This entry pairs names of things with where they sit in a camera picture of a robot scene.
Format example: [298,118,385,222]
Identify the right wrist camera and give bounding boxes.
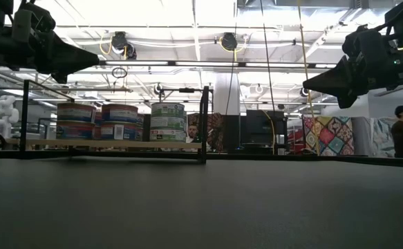
[341,24,391,66]

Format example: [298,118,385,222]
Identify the grey cloth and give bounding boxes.
[351,116,375,156]

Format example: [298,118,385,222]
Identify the black ceiling cable reel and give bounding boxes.
[220,32,239,53]
[111,30,137,60]

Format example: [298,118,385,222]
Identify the black table mat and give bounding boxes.
[0,157,403,249]

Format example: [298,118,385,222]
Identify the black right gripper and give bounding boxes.
[303,44,403,110]

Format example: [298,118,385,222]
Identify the colourful patchwork cloth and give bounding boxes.
[303,116,355,156]

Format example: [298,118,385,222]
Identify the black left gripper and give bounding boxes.
[0,27,100,84]

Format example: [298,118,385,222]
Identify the yellow hanging cable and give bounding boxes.
[297,0,321,155]

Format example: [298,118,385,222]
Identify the leaf print cloth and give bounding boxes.
[372,117,395,158]

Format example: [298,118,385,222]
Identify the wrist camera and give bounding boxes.
[341,24,391,66]
[12,1,57,42]

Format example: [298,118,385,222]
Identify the wooden shelf board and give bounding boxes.
[6,138,203,150]

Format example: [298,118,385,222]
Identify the black metal shelf frame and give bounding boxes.
[19,79,212,163]

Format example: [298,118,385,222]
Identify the black hanging cable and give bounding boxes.
[259,0,279,117]

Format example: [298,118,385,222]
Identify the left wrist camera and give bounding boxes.
[12,1,57,42]

